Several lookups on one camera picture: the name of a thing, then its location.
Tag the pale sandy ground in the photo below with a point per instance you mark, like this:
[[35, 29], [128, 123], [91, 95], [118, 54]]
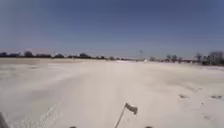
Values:
[[100, 90]]

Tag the small flag on thin pole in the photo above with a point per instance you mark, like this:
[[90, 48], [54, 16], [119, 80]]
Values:
[[131, 108]]

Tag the distant row of trees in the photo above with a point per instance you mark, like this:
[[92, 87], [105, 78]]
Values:
[[50, 55]]

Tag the robot's own part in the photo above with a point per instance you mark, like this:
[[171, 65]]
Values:
[[72, 127], [148, 127]]

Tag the distant bare trees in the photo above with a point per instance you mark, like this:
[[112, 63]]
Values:
[[210, 58]]

